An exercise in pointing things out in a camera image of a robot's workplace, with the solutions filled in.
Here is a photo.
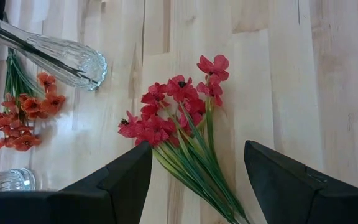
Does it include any clear faceted glass vase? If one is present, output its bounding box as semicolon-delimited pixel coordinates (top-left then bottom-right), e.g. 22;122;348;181
0;9;108;91

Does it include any clear glass bottle vase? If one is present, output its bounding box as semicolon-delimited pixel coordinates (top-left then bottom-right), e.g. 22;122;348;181
0;167;37;192

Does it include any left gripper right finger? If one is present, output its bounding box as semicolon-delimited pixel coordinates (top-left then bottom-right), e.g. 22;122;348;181
244;139;358;224

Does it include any pink artificial flower bunch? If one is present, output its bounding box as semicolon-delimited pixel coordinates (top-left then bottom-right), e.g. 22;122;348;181
118;54;251;224

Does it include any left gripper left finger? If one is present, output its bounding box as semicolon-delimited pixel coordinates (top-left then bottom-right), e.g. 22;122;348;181
0;142;154;224

